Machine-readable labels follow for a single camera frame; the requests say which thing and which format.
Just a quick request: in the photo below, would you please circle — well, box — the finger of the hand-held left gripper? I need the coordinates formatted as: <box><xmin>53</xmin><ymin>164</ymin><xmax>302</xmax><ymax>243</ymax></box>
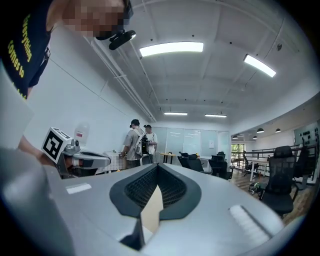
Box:
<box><xmin>71</xmin><ymin>151</ymin><xmax>112</xmax><ymax>170</ymax></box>
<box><xmin>66</xmin><ymin>168</ymin><xmax>98</xmax><ymax>178</ymax></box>

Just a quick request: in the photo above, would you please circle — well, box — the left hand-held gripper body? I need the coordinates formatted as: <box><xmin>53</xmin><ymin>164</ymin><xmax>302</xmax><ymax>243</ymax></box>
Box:
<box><xmin>41</xmin><ymin>126</ymin><xmax>81</xmax><ymax>180</ymax></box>

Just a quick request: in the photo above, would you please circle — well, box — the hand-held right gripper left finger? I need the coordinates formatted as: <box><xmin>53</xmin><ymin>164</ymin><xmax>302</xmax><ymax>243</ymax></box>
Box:
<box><xmin>44</xmin><ymin>163</ymin><xmax>159</xmax><ymax>256</ymax></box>

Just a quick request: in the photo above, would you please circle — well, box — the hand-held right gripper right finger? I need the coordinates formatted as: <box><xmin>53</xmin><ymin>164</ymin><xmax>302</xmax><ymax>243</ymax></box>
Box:
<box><xmin>139</xmin><ymin>163</ymin><xmax>285</xmax><ymax>256</ymax></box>

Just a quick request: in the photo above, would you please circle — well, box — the person's left forearm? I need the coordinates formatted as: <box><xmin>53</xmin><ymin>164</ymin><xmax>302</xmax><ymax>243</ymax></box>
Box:
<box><xmin>17</xmin><ymin>134</ymin><xmax>57</xmax><ymax>167</ymax></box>

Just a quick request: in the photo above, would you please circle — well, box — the table with checkered cloth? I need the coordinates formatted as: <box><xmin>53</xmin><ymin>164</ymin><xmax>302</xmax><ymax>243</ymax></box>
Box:
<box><xmin>96</xmin><ymin>151</ymin><xmax>127</xmax><ymax>175</ymax></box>

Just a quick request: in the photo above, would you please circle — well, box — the window with greenery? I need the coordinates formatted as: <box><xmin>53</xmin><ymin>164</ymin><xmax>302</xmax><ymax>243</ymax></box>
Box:
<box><xmin>231</xmin><ymin>144</ymin><xmax>247</xmax><ymax>167</ymax></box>

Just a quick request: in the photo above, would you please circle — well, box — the small yellow table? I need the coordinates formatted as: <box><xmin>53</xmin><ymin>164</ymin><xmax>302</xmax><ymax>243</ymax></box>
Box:
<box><xmin>159</xmin><ymin>152</ymin><xmax>177</xmax><ymax>165</ymax></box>

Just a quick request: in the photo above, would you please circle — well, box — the black mesh office chair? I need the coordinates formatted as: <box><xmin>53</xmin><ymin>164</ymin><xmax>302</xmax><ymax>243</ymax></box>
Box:
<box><xmin>294</xmin><ymin>144</ymin><xmax>316</xmax><ymax>191</ymax></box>
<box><xmin>259</xmin><ymin>145</ymin><xmax>298</xmax><ymax>217</ymax></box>

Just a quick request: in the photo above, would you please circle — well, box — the white ceiling pipe run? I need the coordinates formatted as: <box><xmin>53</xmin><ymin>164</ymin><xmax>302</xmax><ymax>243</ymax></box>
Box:
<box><xmin>84</xmin><ymin>37</ymin><xmax>157</xmax><ymax>123</ymax></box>

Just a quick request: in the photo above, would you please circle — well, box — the black metal railing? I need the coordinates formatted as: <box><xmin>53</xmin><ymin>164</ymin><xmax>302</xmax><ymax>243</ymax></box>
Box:
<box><xmin>242</xmin><ymin>143</ymin><xmax>318</xmax><ymax>176</ymax></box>

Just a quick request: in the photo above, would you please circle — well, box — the person's dark printed t-shirt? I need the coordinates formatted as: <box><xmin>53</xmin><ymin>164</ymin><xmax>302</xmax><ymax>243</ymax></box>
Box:
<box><xmin>0</xmin><ymin>0</ymin><xmax>55</xmax><ymax>100</ymax></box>

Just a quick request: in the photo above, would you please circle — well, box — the board with black hanging items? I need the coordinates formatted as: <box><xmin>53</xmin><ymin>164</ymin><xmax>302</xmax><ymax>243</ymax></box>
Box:
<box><xmin>294</xmin><ymin>122</ymin><xmax>320</xmax><ymax>146</ymax></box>

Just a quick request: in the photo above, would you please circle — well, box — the person's head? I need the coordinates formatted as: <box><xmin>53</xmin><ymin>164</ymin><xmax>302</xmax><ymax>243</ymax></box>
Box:
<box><xmin>46</xmin><ymin>0</ymin><xmax>135</xmax><ymax>41</ymax></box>

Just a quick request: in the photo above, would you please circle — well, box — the green and black cable bundle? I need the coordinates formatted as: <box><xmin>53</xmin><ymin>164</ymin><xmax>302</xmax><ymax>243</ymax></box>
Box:
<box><xmin>248</xmin><ymin>181</ymin><xmax>267</xmax><ymax>196</ymax></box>

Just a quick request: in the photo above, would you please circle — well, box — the black head-mounted camera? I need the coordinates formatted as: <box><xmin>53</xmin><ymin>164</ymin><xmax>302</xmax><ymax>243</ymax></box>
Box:
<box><xmin>108</xmin><ymin>29</ymin><xmax>137</xmax><ymax>51</ymax></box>

